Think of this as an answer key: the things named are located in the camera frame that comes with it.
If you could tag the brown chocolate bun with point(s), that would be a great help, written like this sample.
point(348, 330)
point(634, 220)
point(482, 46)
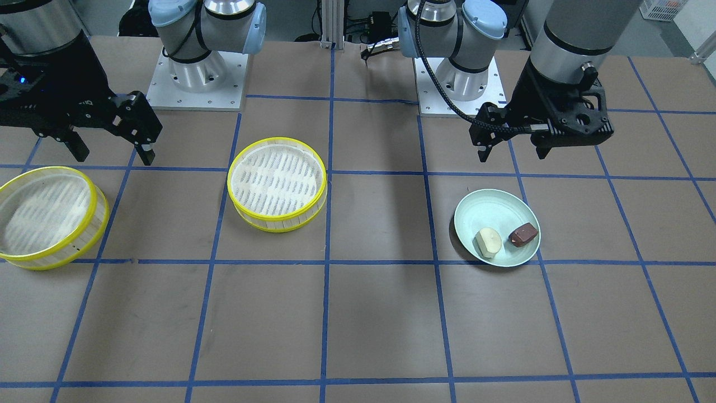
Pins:
point(523, 235)

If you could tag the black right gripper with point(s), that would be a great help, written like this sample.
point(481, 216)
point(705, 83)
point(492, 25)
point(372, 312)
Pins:
point(68, 78)

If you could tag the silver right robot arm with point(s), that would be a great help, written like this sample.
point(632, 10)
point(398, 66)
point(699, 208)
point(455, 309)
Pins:
point(189, 30)

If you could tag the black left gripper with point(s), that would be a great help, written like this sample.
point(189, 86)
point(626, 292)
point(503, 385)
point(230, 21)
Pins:
point(532, 101)

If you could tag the cream white bun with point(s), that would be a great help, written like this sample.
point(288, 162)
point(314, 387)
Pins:
point(489, 242)

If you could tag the light green plate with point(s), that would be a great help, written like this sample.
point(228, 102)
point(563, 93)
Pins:
point(504, 213)

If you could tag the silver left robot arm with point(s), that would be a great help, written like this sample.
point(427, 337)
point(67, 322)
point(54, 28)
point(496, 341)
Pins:
point(467, 34)

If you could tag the yellow rimmed steamer basket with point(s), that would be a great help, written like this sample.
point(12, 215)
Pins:
point(277, 184)
point(50, 216)

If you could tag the aluminium frame post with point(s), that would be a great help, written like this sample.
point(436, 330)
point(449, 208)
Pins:
point(333, 23)

